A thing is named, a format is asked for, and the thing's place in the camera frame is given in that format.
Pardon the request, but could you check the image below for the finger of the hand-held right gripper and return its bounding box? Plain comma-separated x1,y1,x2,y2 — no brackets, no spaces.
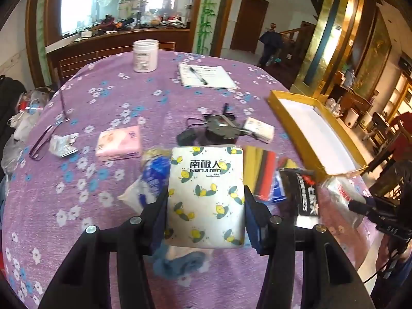
348,199,380,223

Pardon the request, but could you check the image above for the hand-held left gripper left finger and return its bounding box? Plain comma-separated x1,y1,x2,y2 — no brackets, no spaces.
39,186,169,309

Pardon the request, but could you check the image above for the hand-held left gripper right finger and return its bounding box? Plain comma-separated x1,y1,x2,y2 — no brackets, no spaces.
243,185,375,309

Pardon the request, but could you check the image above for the silver packet with red print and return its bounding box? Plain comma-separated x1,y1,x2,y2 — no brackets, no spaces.
321,176,368,230

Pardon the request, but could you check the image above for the blue-print clear plastic bag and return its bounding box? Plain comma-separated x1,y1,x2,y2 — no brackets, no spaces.
117,157,170,207

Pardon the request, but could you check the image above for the dark blue tissue packet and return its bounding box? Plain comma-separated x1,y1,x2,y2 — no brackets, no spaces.
270,170,288,204

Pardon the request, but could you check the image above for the blue knit cloth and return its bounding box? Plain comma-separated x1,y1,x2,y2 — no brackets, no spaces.
152,244,207,279

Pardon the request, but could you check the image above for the bee-print white tissue pack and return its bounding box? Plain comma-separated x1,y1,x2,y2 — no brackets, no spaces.
166,146,247,249

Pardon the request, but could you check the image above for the pink tissue pack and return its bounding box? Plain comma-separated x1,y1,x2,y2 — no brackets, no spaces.
96,125,142,162

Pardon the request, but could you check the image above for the yellow cardboard box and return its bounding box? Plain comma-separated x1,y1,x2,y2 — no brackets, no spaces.
268,89,368,178

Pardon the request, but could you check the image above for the plain white tissue pack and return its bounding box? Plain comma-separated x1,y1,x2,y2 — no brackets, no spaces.
243,117,275,144

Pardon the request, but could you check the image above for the person's right forearm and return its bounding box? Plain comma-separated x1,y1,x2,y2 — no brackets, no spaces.
370,232,412,309

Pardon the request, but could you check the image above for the red cloth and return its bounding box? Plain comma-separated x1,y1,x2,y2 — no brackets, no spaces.
254,153,278,202

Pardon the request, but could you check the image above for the black packet with red print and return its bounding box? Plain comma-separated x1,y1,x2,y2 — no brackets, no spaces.
277,166,320,230

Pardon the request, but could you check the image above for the white lidded container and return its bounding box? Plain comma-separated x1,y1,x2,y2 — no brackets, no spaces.
343,107,360,128

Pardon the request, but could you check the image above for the black geared motor gadget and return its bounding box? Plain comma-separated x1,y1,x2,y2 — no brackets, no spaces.
177,103,246,146

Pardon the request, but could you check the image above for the wooden sideboard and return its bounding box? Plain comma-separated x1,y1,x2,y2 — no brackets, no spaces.
328,83,381,123

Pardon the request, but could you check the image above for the crumpled white wrapper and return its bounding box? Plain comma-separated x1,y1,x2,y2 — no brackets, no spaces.
49,133,80,158

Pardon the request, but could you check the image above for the purple floral tablecloth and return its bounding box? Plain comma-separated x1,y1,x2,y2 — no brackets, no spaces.
2,50,383,309

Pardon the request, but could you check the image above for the thin metal rod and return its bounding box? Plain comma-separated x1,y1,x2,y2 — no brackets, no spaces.
61,88,71,122

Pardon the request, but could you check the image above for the black pen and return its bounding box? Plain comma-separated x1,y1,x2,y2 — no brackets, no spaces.
189,66,209,86

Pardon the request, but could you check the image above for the stack of white papers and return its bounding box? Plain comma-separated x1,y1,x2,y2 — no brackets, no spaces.
178,63,238,90

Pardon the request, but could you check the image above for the white plastic jar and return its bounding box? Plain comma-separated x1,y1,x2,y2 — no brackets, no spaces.
133,39,160,73

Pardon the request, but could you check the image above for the pile of plastic bags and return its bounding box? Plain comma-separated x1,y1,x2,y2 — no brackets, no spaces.
0,87,57,181

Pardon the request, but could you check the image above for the wooden stair railing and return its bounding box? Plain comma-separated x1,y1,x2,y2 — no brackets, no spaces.
278,21,318,69

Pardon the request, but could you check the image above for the golden framed panel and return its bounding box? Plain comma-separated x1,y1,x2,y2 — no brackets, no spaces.
302,0,366,98

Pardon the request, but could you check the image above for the wooden chair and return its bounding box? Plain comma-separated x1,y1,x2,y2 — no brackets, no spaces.
53,41,176,86

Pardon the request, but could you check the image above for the pile of assorted clutter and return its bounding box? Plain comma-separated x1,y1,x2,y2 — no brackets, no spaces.
69,11,189,38

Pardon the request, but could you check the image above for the brown wooden door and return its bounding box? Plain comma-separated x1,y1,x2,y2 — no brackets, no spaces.
230,0,270,54

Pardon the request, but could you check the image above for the wood-framed glass partition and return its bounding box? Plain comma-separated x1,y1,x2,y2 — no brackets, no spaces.
25,0,207,54

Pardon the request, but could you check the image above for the dark lanyard cord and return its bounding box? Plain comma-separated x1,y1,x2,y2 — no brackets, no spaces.
28,121,70,162

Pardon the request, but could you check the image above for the green bamboo wall decoration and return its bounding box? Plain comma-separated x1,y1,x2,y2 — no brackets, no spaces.
194,0,223,56

